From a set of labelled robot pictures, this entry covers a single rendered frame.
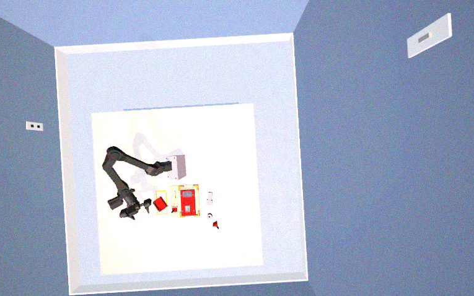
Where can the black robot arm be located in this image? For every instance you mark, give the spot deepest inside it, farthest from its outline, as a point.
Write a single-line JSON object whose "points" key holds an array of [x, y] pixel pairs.
{"points": [[124, 192]]}

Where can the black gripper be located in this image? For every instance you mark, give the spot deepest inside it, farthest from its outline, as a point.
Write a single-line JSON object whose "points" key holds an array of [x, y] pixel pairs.
{"points": [[146, 204]]}

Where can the red hood shell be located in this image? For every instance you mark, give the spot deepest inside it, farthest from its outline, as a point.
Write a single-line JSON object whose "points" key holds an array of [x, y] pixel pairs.
{"points": [[160, 204]]}

